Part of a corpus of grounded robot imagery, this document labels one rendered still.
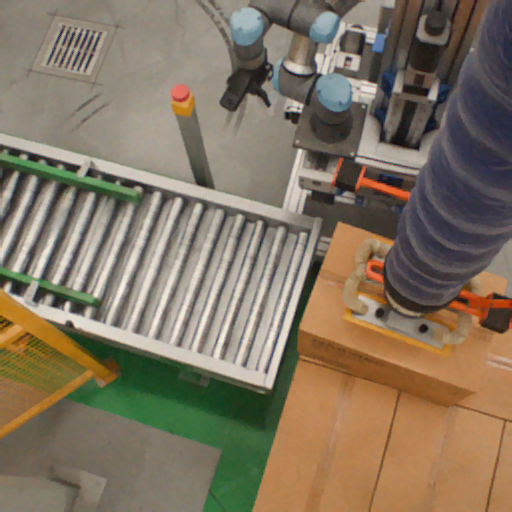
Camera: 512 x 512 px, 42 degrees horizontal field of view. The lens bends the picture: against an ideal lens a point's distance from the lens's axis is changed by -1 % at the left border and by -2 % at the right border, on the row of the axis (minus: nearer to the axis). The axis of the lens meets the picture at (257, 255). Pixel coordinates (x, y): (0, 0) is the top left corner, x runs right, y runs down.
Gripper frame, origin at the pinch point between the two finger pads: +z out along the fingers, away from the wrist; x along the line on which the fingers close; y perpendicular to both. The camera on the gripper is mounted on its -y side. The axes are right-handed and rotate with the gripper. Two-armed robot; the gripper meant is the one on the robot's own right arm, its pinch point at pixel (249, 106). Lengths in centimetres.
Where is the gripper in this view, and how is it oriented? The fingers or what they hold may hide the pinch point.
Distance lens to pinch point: 192.2
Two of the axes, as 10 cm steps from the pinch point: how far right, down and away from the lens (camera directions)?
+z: 0.5, 3.2, 9.5
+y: 5.7, -7.9, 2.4
